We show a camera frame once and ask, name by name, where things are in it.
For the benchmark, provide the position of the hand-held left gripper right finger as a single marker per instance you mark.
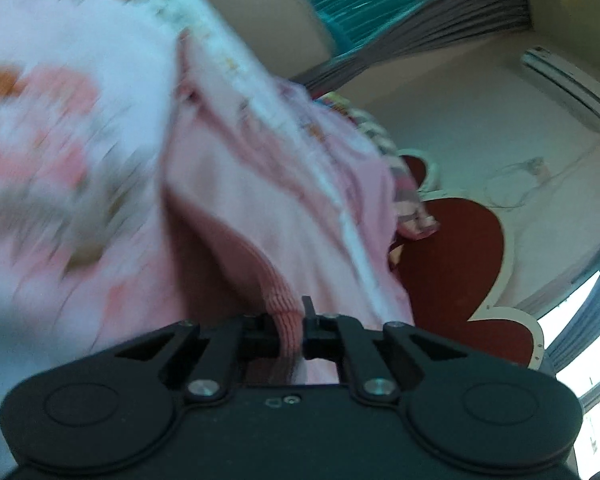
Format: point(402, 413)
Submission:
point(312, 340)

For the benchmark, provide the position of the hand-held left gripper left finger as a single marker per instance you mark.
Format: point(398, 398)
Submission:
point(260, 342)

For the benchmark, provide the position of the pink sweater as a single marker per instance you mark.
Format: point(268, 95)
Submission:
point(260, 220)

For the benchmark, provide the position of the red white headboard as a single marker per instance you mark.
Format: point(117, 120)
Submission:
point(455, 270)

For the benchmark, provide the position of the striped colourful cloth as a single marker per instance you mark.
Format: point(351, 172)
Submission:
point(405, 195)

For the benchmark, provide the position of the light pink blanket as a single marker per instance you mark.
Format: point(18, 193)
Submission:
point(335, 130)

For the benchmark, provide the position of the floral pillow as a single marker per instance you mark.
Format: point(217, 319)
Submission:
point(337, 102)

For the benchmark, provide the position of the bright window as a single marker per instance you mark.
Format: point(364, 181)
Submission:
point(587, 345)

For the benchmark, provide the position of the blue grey curtain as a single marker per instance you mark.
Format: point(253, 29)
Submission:
point(587, 330)

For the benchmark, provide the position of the white wall air conditioner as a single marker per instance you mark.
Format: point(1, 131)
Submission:
point(565, 82)

